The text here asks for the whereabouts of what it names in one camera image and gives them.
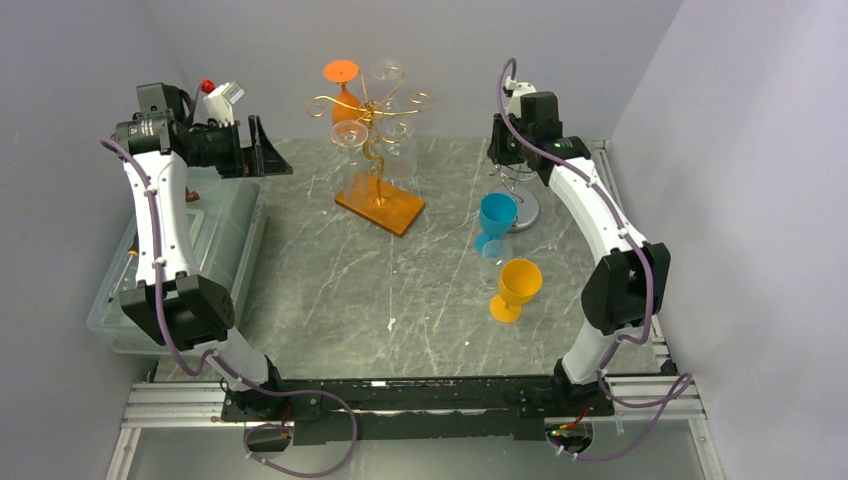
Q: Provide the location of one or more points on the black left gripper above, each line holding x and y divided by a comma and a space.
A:
266, 160

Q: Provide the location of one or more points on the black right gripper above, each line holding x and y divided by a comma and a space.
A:
495, 149

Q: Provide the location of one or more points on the chrome wire glass rack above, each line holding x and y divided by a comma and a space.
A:
513, 182

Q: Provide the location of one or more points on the clear plastic storage box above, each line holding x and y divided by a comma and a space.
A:
225, 226

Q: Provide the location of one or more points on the clear pink tinted glass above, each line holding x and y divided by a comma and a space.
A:
361, 189

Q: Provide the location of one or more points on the blue plastic goblet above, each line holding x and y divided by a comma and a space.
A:
497, 214

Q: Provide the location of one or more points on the orange plastic goblet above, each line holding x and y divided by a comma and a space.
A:
346, 104

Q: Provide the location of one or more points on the gold wire glass rack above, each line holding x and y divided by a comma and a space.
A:
400, 208

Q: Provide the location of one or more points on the clear small glass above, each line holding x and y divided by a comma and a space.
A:
399, 149

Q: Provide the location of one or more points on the clear tall glass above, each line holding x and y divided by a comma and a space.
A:
493, 257

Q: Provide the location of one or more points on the clear wine glass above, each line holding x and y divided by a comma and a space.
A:
385, 75

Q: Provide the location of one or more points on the yellow plastic goblet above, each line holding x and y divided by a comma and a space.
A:
519, 281

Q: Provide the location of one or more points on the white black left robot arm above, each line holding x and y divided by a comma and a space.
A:
177, 307

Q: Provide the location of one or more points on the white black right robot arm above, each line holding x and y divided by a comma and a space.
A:
626, 288

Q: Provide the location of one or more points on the black yellow screwdriver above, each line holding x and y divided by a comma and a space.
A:
132, 254

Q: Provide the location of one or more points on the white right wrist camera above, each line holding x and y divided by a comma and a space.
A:
515, 90

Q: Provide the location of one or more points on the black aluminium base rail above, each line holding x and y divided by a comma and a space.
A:
524, 408

